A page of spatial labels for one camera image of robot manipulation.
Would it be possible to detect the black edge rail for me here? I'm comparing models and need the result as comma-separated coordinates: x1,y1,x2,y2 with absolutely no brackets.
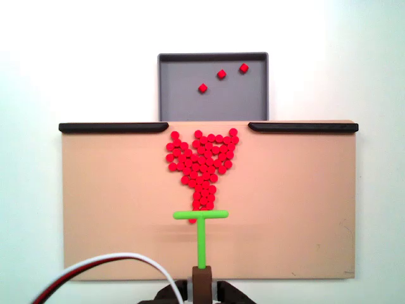
58,122,170,134
247,121,359,135

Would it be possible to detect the peach flat board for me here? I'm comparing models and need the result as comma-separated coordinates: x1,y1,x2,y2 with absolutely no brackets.
58,119,360,282

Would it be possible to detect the red white black servo cable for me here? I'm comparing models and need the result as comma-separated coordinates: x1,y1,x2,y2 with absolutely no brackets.
29,251,185,304

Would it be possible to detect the green T pusher brown handle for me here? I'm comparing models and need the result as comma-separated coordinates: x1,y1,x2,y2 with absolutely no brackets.
172,209,230,304

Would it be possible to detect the grey shallow tray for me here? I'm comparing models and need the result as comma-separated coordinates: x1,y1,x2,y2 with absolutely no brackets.
157,52,270,123

